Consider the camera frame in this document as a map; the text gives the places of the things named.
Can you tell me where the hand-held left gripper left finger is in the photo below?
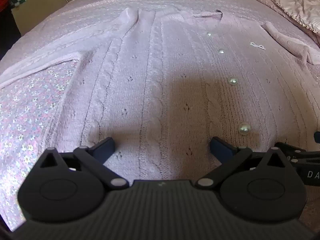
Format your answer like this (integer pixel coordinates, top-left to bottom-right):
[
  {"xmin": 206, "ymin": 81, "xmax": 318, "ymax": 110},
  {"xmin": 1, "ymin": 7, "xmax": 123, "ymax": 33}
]
[{"xmin": 39, "ymin": 137, "xmax": 130, "ymax": 189}]

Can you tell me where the pink quilt with lace trim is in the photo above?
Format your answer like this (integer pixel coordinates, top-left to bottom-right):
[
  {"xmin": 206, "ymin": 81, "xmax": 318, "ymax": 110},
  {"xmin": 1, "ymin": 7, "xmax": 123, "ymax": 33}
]
[{"xmin": 252, "ymin": 0, "xmax": 320, "ymax": 44}]

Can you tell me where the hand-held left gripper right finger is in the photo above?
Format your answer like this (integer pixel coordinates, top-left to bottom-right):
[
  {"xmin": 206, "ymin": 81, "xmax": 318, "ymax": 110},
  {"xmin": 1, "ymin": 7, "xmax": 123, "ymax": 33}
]
[{"xmin": 194, "ymin": 136, "xmax": 288, "ymax": 190}]

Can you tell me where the lilac knit cardigan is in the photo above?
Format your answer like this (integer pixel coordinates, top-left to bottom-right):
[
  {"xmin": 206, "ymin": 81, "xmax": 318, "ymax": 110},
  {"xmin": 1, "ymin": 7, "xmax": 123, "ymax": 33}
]
[{"xmin": 0, "ymin": 7, "xmax": 320, "ymax": 195}]

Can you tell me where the floral bed sheet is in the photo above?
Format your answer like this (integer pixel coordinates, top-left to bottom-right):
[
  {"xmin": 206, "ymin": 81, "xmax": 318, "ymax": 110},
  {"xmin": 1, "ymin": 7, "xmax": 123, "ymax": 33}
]
[{"xmin": 0, "ymin": 59, "xmax": 84, "ymax": 232}]

